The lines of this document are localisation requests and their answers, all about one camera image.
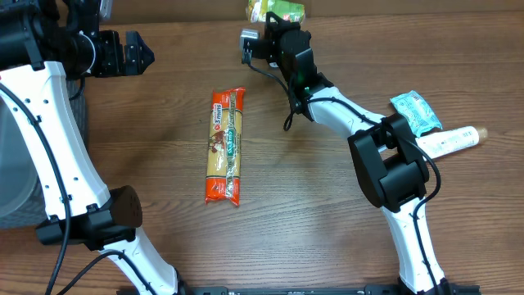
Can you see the orange spaghetti packet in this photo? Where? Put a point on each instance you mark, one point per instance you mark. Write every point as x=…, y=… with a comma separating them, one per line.
x=223, y=177

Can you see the light blue wipes packet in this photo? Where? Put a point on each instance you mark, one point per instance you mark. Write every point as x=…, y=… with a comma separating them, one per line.
x=419, y=114

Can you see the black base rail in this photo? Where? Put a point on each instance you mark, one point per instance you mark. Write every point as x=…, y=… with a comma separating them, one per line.
x=371, y=289

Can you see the white tube with gold cap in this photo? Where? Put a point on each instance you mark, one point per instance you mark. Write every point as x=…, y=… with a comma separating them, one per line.
x=440, y=144

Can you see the green snack packet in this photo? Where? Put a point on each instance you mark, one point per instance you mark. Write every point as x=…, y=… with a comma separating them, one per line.
x=257, y=10

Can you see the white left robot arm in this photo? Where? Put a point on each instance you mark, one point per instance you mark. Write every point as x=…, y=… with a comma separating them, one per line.
x=38, y=59

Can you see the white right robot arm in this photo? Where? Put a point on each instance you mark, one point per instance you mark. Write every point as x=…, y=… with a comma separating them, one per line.
x=391, y=169

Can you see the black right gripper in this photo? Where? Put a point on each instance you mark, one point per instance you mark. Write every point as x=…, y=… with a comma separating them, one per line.
x=278, y=35

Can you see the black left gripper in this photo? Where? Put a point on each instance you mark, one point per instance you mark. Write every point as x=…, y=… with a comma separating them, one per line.
x=124, y=52

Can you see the grey plastic lattice basket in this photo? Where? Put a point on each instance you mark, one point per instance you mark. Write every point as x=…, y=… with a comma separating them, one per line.
x=22, y=201

